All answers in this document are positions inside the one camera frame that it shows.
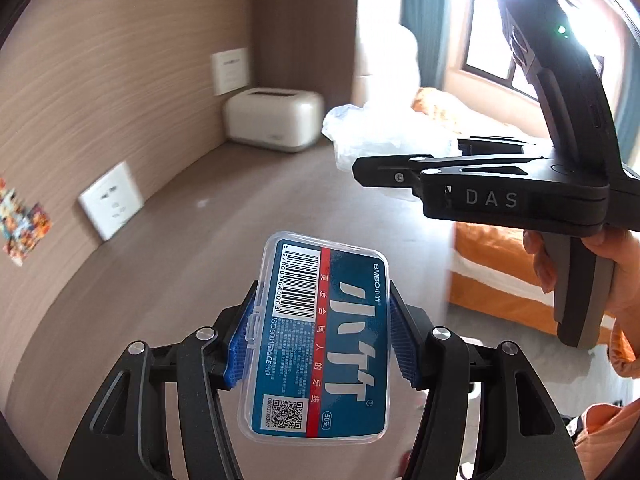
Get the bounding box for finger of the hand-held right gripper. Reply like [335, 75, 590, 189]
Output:
[457, 136, 553, 159]
[352, 155, 546, 202]

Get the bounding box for clear plastic bag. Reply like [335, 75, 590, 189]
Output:
[322, 101, 465, 175]

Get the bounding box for window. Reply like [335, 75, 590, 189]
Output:
[462, 0, 547, 97]

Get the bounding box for white wall switch panel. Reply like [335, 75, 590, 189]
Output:
[210, 47, 250, 96]

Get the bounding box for white tissue box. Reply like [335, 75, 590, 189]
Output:
[223, 87, 325, 154]

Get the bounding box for blue-grey curtain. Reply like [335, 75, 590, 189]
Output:
[400, 0, 475, 92]

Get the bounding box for colourful wall sticker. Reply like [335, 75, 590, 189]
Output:
[0, 177, 54, 267]

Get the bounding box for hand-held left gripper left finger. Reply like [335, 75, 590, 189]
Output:
[57, 282, 267, 480]

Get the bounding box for white wall socket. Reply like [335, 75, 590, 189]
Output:
[77, 161, 146, 242]

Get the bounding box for clear plastic floss box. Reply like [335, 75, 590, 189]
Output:
[236, 231, 394, 446]

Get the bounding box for person's orange clothing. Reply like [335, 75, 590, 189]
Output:
[574, 402, 640, 463]

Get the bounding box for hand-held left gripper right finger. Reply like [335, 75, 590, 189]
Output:
[387, 282, 587, 480]

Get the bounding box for person's right hand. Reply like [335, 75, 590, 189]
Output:
[522, 229, 640, 377]

